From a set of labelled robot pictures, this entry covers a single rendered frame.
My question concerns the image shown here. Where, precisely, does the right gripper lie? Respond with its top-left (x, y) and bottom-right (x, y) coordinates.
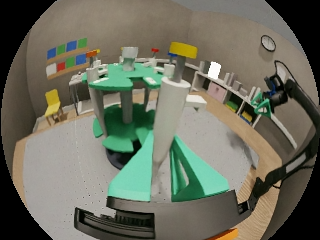
top-left (250, 80), bottom-right (281, 117)

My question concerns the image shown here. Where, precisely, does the grey pipette with blue button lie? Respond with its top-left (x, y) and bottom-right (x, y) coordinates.
top-left (153, 51), bottom-right (177, 127)

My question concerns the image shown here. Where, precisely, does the grey pipette with red button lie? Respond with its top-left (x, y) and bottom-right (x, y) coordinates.
top-left (143, 48), bottom-right (159, 111)

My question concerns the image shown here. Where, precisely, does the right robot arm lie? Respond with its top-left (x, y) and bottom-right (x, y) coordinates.
top-left (248, 74), bottom-right (320, 212)

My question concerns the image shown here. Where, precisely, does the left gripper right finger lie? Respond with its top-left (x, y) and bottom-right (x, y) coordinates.
top-left (170, 133), bottom-right (230, 202)

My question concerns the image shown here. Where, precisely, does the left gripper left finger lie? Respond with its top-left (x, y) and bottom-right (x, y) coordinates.
top-left (107, 131), bottom-right (153, 201)

